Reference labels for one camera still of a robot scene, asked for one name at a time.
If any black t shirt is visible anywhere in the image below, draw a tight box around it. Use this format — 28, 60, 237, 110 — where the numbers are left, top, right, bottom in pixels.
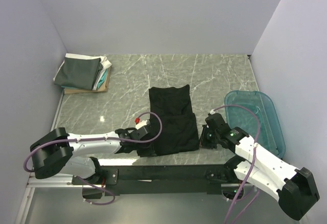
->
149, 84, 200, 156

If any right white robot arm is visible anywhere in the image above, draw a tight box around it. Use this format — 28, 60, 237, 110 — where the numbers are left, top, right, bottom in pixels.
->
203, 113, 320, 220

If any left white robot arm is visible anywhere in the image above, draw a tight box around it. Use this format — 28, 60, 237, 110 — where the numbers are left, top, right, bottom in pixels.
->
24, 124, 161, 184

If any black base beam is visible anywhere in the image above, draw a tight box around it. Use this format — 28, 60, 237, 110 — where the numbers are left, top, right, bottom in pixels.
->
72, 164, 240, 195

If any teal plastic bin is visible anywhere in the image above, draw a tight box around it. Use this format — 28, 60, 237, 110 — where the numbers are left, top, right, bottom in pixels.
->
224, 91, 286, 159

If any teal folded shirt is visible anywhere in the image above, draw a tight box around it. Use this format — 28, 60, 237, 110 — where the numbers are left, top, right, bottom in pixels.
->
97, 70, 108, 89

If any white folded shirt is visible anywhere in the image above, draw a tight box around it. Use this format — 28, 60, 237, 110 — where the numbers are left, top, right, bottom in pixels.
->
53, 53, 112, 91

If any dark green folded shirt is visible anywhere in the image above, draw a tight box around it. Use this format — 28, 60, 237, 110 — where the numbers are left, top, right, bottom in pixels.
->
54, 57, 103, 90

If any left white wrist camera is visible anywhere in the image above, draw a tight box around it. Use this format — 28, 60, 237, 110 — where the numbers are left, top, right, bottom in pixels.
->
135, 117, 150, 129

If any aluminium rail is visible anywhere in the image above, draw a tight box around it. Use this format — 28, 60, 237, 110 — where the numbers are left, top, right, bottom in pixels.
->
27, 173, 241, 188

